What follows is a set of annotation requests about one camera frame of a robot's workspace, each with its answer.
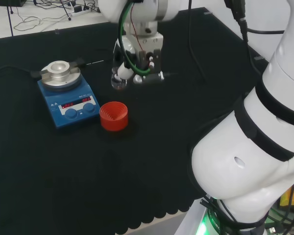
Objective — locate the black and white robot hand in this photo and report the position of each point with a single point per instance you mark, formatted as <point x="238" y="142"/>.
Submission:
<point x="150" y="41"/>

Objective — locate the heater with blue base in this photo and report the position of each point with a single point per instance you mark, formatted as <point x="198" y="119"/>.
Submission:
<point x="71" y="109"/>

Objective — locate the white power strip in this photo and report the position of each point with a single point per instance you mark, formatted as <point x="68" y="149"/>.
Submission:
<point x="82" y="11"/>

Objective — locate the thin dark tripod leg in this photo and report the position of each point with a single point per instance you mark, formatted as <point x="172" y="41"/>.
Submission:
<point x="10" y="22"/>

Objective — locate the black box device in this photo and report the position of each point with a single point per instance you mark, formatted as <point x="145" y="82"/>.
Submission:
<point x="9" y="2"/>

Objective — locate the black bench cloth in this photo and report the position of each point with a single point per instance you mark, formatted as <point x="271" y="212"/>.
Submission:
<point x="63" y="171"/>

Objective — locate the yellow stop button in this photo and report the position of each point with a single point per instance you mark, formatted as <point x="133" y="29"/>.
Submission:
<point x="287" y="195"/>

